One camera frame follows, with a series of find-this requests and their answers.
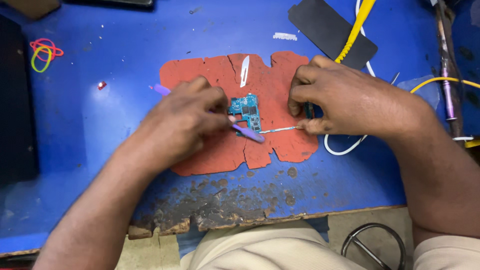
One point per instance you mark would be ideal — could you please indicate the person's right hand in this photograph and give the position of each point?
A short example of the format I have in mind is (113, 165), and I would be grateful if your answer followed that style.
(356, 101)

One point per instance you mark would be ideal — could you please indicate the person's left hand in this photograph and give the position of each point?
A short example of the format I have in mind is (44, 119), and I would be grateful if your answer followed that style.
(176, 120)

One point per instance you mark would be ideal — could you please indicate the small teal board piece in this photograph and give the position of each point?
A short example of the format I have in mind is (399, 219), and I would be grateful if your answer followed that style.
(308, 110)

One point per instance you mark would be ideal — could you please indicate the purple plastic brush tool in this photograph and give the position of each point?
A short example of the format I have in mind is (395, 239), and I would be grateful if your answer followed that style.
(249, 133)

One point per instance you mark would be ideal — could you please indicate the silver metal strip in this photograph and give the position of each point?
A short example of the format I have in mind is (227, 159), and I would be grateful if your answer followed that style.
(279, 129)

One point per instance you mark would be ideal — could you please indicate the silver tweezers tip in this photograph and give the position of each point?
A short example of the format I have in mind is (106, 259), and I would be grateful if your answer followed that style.
(395, 78)

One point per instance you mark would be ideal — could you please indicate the clear plastic scrap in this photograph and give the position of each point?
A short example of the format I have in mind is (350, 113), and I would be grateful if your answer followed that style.
(427, 93)

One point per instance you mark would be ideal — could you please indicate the blue phone circuit board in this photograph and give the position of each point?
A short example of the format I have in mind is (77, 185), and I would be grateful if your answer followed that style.
(247, 108)

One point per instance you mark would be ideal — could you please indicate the black flat sheet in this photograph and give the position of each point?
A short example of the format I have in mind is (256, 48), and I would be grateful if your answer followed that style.
(326, 30)

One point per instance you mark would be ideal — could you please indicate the small red chip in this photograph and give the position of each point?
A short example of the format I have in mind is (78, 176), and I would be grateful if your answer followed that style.
(101, 85)

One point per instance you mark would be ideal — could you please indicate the silver scalpel blade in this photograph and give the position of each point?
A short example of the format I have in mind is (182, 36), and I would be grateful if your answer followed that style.
(244, 70)

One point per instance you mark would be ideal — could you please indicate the torn orange silicone mat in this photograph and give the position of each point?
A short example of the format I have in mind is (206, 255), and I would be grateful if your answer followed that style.
(270, 86)

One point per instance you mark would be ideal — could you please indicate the purple metal screwdriver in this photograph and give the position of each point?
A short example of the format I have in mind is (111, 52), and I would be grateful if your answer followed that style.
(448, 97)

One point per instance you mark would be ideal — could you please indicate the small white plastic piece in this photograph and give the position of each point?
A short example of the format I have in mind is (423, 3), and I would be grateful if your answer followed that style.
(285, 36)

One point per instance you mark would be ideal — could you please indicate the small dark scrap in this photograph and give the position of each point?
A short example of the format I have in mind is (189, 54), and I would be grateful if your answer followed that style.
(195, 10)

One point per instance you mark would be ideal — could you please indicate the black tray edge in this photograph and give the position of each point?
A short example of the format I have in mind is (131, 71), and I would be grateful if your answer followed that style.
(112, 2)

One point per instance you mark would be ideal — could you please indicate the orange rubber band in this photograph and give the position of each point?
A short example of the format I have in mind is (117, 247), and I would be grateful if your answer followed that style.
(60, 51)

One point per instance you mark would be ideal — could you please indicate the yellow-green rubber band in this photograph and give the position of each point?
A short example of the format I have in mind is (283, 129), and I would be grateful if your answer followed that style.
(40, 71)

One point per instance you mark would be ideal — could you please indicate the red rubber band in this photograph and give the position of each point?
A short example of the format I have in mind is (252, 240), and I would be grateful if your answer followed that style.
(42, 39)

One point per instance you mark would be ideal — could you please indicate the beige trousers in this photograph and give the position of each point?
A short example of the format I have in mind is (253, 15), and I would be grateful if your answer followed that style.
(270, 251)

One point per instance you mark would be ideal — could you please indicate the large black flat device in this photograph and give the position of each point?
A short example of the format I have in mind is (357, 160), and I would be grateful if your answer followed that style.
(15, 105)

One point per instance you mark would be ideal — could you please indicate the brown cardboard piece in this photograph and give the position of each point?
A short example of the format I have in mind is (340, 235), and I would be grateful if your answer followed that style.
(30, 7)

